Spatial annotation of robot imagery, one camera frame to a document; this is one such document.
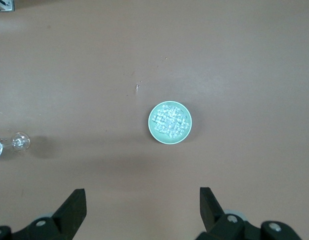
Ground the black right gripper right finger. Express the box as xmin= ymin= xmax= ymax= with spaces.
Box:
xmin=194 ymin=186 xmax=307 ymax=240

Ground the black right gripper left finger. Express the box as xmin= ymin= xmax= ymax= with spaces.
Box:
xmin=0 ymin=188 xmax=87 ymax=240

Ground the clear cut wine glass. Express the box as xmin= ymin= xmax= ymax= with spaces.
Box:
xmin=0 ymin=131 xmax=32 ymax=161

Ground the pile of clear ice cubes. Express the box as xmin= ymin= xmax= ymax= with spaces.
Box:
xmin=152 ymin=104 xmax=190 ymax=140

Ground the green ceramic bowl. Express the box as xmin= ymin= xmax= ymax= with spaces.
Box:
xmin=147 ymin=100 xmax=193 ymax=146

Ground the metal table edge bracket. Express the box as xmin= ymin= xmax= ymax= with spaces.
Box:
xmin=0 ymin=0 xmax=15 ymax=13

